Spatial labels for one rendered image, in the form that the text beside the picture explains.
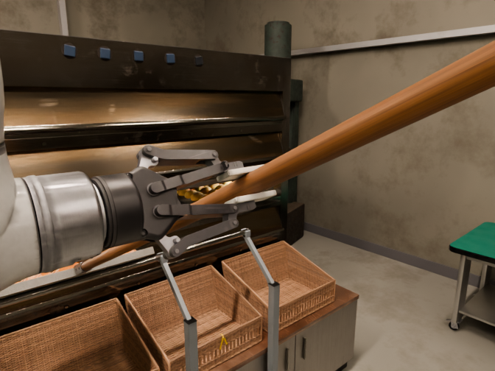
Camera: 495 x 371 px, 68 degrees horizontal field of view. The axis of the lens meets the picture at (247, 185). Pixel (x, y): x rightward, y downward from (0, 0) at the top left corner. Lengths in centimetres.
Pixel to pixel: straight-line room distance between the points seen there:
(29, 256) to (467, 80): 37
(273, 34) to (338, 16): 88
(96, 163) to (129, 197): 151
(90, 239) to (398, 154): 422
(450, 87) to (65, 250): 34
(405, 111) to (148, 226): 27
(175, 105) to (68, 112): 54
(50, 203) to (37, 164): 148
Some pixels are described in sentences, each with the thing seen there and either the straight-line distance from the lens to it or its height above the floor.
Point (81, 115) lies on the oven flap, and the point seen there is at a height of 177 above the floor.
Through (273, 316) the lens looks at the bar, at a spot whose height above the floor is 79.
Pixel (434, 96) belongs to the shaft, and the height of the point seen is 184.
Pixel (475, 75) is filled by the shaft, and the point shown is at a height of 186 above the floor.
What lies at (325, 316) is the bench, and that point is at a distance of 240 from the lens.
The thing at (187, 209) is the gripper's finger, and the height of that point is 172.
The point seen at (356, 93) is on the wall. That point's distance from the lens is 470.
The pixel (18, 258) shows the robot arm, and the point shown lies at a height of 171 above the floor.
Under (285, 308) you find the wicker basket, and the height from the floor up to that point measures 70.
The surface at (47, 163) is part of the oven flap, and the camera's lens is 184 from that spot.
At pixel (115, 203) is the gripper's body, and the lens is 37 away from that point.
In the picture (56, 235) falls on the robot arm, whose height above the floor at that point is 173.
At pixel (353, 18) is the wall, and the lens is 485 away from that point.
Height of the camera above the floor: 184
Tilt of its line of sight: 13 degrees down
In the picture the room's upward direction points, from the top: straight up
